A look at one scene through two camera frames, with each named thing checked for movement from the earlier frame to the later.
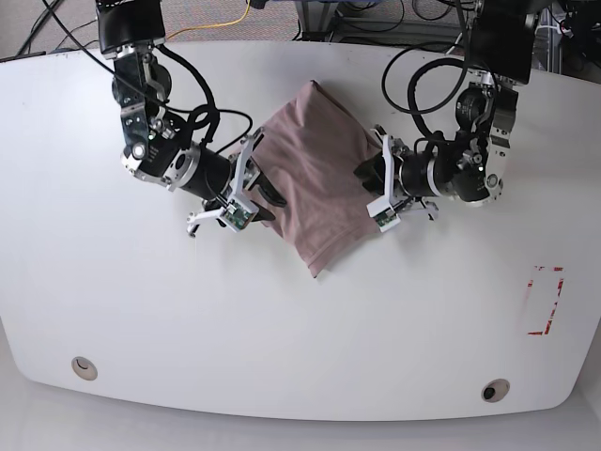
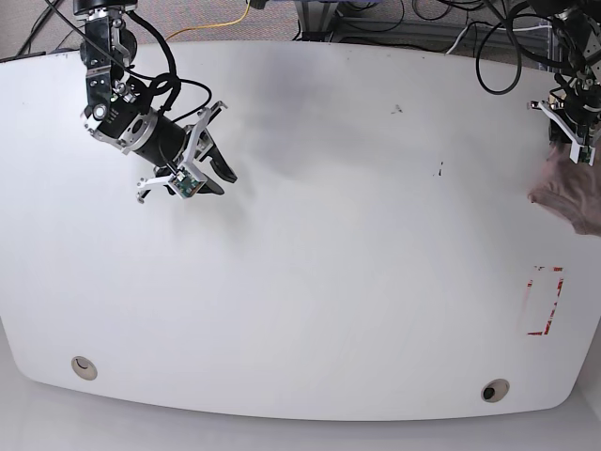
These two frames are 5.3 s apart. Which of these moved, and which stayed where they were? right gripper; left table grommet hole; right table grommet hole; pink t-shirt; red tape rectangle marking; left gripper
Moved: left gripper; right gripper; pink t-shirt
Stayed: left table grommet hole; right table grommet hole; red tape rectangle marking
